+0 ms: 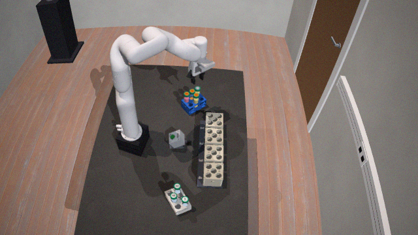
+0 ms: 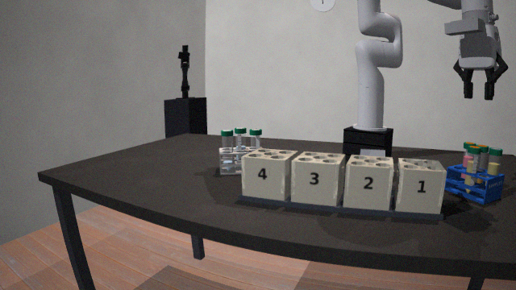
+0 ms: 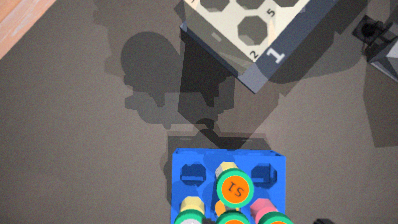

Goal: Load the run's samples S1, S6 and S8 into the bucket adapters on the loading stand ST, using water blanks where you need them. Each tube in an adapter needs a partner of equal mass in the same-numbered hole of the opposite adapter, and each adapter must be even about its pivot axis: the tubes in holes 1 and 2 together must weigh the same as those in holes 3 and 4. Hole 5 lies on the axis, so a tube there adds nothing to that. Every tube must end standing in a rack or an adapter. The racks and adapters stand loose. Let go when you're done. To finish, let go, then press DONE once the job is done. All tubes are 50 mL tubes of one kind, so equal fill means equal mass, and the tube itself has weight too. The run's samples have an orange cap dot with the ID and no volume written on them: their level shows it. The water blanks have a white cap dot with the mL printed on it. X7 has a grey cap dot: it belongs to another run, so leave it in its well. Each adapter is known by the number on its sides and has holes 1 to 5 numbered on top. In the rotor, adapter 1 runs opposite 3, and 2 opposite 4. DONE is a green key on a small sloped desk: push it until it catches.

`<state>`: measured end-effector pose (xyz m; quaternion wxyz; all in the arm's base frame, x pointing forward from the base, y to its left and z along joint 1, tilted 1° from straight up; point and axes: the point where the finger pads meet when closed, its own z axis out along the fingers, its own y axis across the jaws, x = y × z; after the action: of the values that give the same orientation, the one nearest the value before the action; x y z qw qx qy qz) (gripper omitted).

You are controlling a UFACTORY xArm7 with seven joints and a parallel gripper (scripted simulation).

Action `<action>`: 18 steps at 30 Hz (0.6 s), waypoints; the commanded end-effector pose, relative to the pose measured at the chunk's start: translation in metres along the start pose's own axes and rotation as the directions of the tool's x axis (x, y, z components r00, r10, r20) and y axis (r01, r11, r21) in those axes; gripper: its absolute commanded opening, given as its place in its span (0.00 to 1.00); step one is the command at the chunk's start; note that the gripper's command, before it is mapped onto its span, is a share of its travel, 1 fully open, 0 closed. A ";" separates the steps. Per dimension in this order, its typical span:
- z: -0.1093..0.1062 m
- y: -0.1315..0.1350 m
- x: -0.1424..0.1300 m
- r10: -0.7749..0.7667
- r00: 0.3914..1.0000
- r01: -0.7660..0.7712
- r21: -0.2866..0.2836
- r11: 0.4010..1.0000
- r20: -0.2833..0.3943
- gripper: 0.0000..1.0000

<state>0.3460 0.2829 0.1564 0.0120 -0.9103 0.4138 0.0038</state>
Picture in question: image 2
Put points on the white bucket adapter with five holes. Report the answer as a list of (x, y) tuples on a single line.
[(367, 185), (266, 173), (419, 190), (315, 182)]

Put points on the blue tube rack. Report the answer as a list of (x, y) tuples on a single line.
[(455, 184)]

